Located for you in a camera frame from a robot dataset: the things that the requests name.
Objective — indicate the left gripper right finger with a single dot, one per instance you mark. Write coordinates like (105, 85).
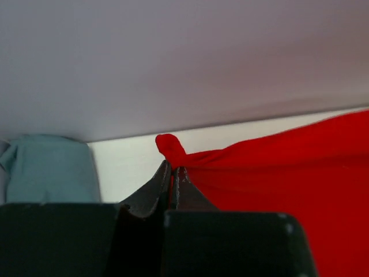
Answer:
(200, 240)

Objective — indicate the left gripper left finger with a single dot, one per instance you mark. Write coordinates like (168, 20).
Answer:
(68, 239)

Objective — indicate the red t shirt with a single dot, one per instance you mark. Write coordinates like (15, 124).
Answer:
(318, 173)

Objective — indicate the light blue t shirt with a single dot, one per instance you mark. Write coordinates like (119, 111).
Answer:
(49, 169)

